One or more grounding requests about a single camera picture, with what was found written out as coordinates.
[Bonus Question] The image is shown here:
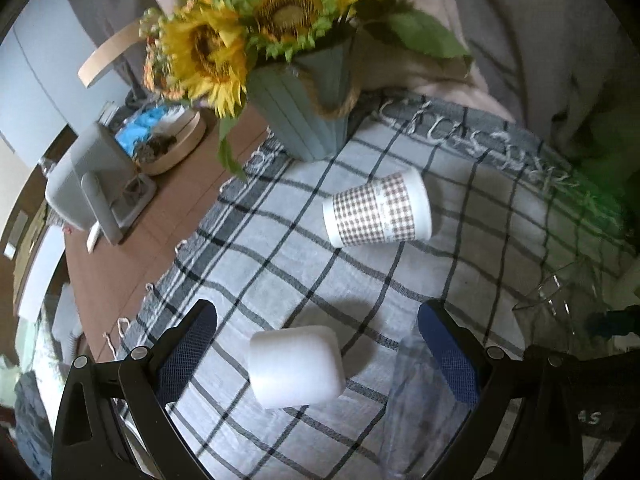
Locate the smoky grey glass cup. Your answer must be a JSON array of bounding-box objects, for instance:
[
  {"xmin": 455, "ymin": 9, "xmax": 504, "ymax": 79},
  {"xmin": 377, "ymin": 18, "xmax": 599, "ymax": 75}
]
[{"xmin": 512, "ymin": 257, "xmax": 606, "ymax": 348}]

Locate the clear blue plastic cup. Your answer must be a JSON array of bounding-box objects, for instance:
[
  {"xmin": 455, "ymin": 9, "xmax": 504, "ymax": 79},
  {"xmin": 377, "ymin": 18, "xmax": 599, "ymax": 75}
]
[{"xmin": 378, "ymin": 332, "xmax": 470, "ymax": 479}]

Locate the plain white cup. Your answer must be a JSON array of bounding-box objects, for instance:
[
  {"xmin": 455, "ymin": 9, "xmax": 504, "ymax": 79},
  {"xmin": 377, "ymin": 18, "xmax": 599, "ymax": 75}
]
[{"xmin": 247, "ymin": 325, "xmax": 346, "ymax": 410}]

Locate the patterned white paper cup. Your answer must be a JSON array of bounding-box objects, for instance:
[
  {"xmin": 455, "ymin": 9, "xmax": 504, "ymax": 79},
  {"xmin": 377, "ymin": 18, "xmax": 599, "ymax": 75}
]
[{"xmin": 322, "ymin": 168, "xmax": 433, "ymax": 248}]

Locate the checkered white black tablecloth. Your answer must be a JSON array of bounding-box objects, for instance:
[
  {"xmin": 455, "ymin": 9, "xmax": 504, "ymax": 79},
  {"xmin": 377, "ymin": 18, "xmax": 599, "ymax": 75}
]
[{"xmin": 119, "ymin": 90, "xmax": 636, "ymax": 479}]

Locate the white desktop device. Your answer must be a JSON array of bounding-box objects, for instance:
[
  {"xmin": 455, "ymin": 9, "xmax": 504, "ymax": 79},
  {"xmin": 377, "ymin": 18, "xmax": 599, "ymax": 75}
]
[{"xmin": 44, "ymin": 122, "xmax": 157, "ymax": 252}]

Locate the round wooden tray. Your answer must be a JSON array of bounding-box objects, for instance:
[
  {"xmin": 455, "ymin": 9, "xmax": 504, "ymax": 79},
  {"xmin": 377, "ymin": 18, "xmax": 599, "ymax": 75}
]
[{"xmin": 115, "ymin": 104, "xmax": 207, "ymax": 177}]

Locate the grey curtain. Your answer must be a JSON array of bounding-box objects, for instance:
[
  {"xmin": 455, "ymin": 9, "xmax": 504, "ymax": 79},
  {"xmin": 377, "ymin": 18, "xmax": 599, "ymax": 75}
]
[{"xmin": 456, "ymin": 0, "xmax": 639, "ymax": 159}]

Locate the teal ribbed flower vase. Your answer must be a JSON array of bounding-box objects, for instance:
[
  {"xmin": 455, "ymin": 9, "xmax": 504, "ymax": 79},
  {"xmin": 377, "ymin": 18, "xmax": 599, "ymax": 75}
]
[{"xmin": 247, "ymin": 37, "xmax": 360, "ymax": 162}]

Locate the wooden chair backrest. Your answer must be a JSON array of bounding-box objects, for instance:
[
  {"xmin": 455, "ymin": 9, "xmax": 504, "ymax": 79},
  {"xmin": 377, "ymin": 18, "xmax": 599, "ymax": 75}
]
[{"xmin": 77, "ymin": 20, "xmax": 142, "ymax": 88}]

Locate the sunflower bouquet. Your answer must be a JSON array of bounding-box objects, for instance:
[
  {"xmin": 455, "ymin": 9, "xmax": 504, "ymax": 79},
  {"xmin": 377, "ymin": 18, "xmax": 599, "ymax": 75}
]
[{"xmin": 139, "ymin": 0, "xmax": 472, "ymax": 174}]

